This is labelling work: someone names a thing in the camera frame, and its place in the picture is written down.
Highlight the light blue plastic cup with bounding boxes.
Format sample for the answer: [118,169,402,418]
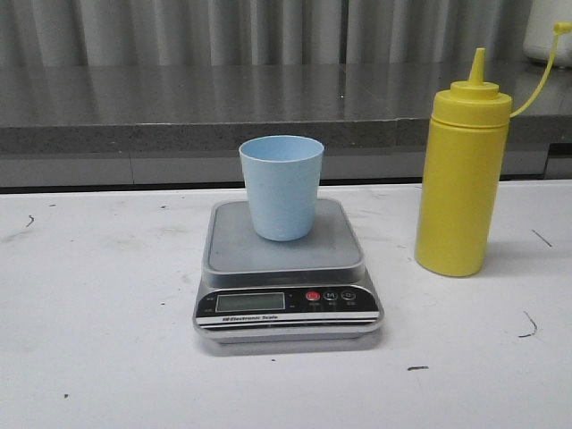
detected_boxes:
[239,135,324,241]

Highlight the yellow squeeze bottle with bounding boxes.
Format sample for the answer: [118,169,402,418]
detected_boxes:
[415,21,571,277]

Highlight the silver electronic kitchen scale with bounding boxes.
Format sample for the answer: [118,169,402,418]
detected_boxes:
[193,198,384,346]

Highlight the grey stone counter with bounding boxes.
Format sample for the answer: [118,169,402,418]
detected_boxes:
[0,62,572,188]

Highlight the white container in background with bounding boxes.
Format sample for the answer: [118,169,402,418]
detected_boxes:
[523,0,572,63]

